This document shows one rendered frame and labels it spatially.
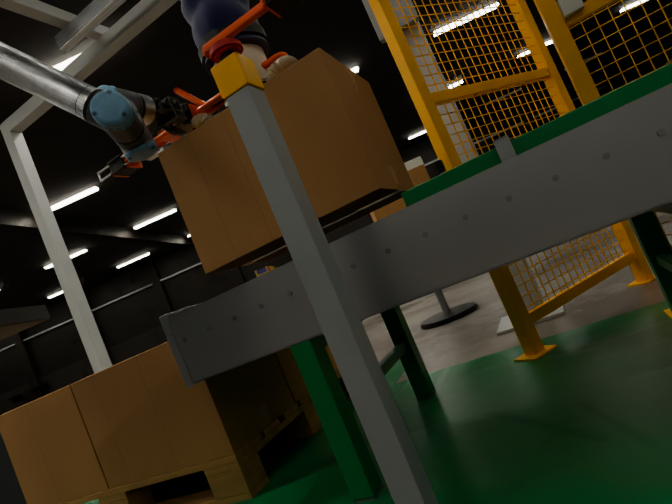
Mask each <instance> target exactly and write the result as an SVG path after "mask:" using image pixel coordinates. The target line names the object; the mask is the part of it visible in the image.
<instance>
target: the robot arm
mask: <svg viewBox="0 0 672 504"><path fill-rule="evenodd" d="M0 79H1V80H3V81H5V82H7V83H9V84H12V85H14V86H16V87H18V88H20V89H22V90H24V91H26V92H28V93H30V94H32V95H34V96H36V97H38V98H40V99H43V100H45V101H47V102H49V103H51V104H53V105H55V106H57V107H59V108H61V109H63V110H65V111H67V112H69V113H71V114H74V115H76V116H78V117H80V118H82V119H84V120H85V121H86V122H88V123H90V124H92V125H94V126H96V127H98V128H100V129H102V130H104V131H106V132H107V133H108V134H109V135H110V137H111V138H112V139H113V140H114V141H115V142H116V143H117V145H118V146H119V147H120V148H121V150H122V152H123V154H124V157H126V159H127V160H128V161H129V162H141V161H144V160H146V159H148V158H150V157H151V156H153V155H154V154H155V153H156V151H157V149H158V147H157V145H156V141H154V139H153V137H152V136H153V134H154V131H155V128H156V125H157V124H158V126H159V127H160V128H162V129H164V130H166V132H169V133H170V134H172V135H175V136H182V135H187V134H189V133H190V132H192V131H193V130H192V129H193V128H194V127H193V126H192V123H190V124H186V125H184V124H182V123H177V122H179V121H180V122H183V121H185V120H186V119H188V118H186V115H185V112H184V110H183V108H184V106H185V105H186V103H183V104H181V103H180V101H179V100H180V99H178V98H175V97H171V96H167V97H166V98H164V99H163V100H162V101H160V98H158V97H156V98H154V99H152V98H151V97H149V96H148V95H144V94H140V93H136V92H132V91H128V90H124V89H120V88H117V87H115V86H108V85H101V86H99V87H97V88H96V87H94V86H91V85H89V84H87V83H85V82H83V81H81V80H79V79H77V78H75V77H73V76H71V75H69V74H67V73H65V72H63V71H61V70H59V69H56V68H54V67H52V66H50V65H48V64H46V63H44V62H42V61H40V60H38V59H36V58H34V57H32V56H30V55H28V54H26V53H23V52H21V51H19V50H17V49H15V48H13V47H11V46H9V45H7V44H5V43H3V42H1V41H0ZM172 98H173V99H172ZM175 123H177V124H175ZM173 124H175V125H174V126H173Z"/></svg>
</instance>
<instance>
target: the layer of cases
mask: <svg viewBox="0 0 672 504"><path fill-rule="evenodd" d="M306 393H308V390H307V387H306V385H305V382H304V380H303V377H302V375H301V373H300V370H299V368H298V365H297V363H296V361H295V358H294V356H293V353H292V351H291V348H290V347H289V348H286V349H284V350H281V351H278V352H276V353H273V354H270V355H268V356H265V357H263V358H260V359H257V360H255V361H252V362H249V363H247V364H244V365H241V366H239V367H236V368H233V369H231V370H228V371H226V372H223V373H220V374H218V375H215V376H212V377H210V378H207V379H205V380H203V381H201V382H199V383H197V384H195V385H193V386H191V387H188V388H186V386H185V383H184V381H183V378H182V375H181V373H180V370H179V368H178V365H177V363H176V360H175V358H174V355H173V353H172V350H171V348H170V345H169V343H168V341H167V342H165V343H163V344H161V345H158V346H156V347H154V348H152V349H149V350H147V351H145V352H143V353H140V354H138V355H136V356H133V357H131V358H129V359H127V360H124V361H122V362H120V363H118V364H115V365H113V366H111V367H109V368H106V369H104V370H102V371H99V372H97V373H95V374H93V375H90V376H88V377H86V378H84V379H81V380H79V381H77V382H75V383H72V384H70V385H68V386H65V387H63V388H61V389H59V390H56V391H54V392H52V393H50V394H47V395H45V396H43V397H41V398H38V399H36V400H34V401H31V402H29V403H27V404H25V405H22V406H20V407H18V408H16V409H13V410H11V411H9V412H7V413H4V414H2V415H0V432H1V435H2V438H3V440H4V443H5V446H6V448H7V451H8V454H9V457H10V459H11V462H12V465H13V467H14V470H15V473H16V476H17V478H18V481H19V484H20V486H21V489H22V492H23V494H24V497H25V500H26V503H27V504H59V503H62V502H66V501H69V500H73V499H76V498H80V497H84V496H87V495H91V494H94V493H98V492H101V491H105V490H108V489H112V488H115V487H119V486H123V485H126V484H130V483H133V482H137V481H140V480H144V479H147V478H151V477H154V476H158V475H162V474H165V473H169V472H172V471H176V470H179V469H183V468H186V467H190V466H193V465H197V464H201V463H204V462H208V461H211V460H215V459H218V458H222V457H225V456H229V455H232V454H235V453H236V452H237V451H239V450H240V449H241V448H242V447H243V446H245V445H246V444H247V443H248V442H249V441H250V440H252V439H253V438H254V437H255V436H256V435H258V434H259V433H260V432H261V431H262V430H264V429H265V428H266V427H267V426H268V425H269V424H271V423H272V422H273V421H274V420H275V419H277V418H278V417H279V416H280V415H281V414H283V413H284V412H285V411H286V410H287V409H289V408H290V407H291V406H292V405H293V404H294V403H296V402H297V401H298V400H299V399H300V398H302V397H303V396H304V395H305V394H306Z"/></svg>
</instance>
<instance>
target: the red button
mask: <svg viewBox="0 0 672 504"><path fill-rule="evenodd" d="M233 52H237V53H239V54H242V52H243V45H242V43H241V41H240V40H238V39H235V38H224V39H221V40H219V41H217V42H216V43H214V44H213V46H212V47H211V49H210V51H209V55H210V58H211V60H212V61H213V62H214V63H219V62H221V61H222V60H223V59H225V58H226V57H228V56H229V55H230V54H232V53H233Z"/></svg>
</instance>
